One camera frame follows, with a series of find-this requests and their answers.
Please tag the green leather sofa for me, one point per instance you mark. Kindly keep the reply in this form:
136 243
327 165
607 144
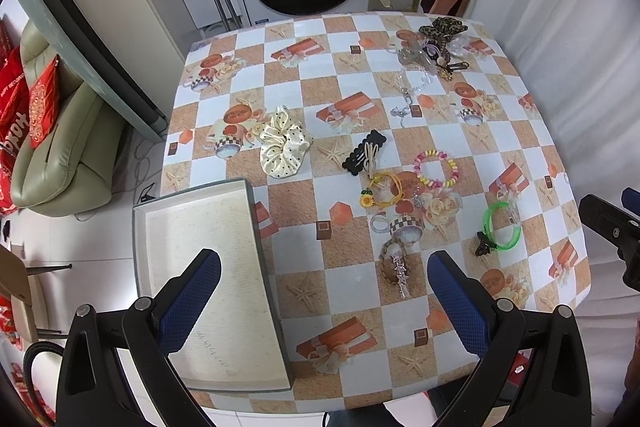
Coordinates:
71 171

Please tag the silver rhinestone hair clip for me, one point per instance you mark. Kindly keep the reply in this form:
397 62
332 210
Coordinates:
402 276

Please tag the pile of hair accessories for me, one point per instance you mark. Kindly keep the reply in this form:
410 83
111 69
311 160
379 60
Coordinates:
416 51

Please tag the checkered patterned tablecloth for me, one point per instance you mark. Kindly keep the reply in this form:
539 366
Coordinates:
452 149

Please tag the wooden chair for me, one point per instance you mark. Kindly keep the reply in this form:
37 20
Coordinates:
17 282

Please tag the grey shallow tray box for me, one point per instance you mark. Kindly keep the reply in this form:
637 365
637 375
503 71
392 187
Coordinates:
221 333

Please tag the red cushion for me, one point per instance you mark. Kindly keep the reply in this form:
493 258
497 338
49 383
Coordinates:
44 103

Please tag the green plastic bangle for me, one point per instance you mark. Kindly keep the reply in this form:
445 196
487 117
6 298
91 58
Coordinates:
502 225

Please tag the leopard print bow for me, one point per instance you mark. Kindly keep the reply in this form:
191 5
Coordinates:
443 29

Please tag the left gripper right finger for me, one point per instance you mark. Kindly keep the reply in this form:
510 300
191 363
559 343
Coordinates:
489 328

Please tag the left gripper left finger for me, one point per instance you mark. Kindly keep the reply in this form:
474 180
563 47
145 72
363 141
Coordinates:
156 327

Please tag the white cabinet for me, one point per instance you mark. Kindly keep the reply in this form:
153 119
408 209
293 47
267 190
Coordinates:
110 21

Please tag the cream polka dot scrunchie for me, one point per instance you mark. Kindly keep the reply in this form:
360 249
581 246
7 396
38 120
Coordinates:
285 143

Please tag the black hair clip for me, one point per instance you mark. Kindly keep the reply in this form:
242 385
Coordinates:
364 154

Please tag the small black claw clip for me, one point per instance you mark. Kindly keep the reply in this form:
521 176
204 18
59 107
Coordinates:
486 245

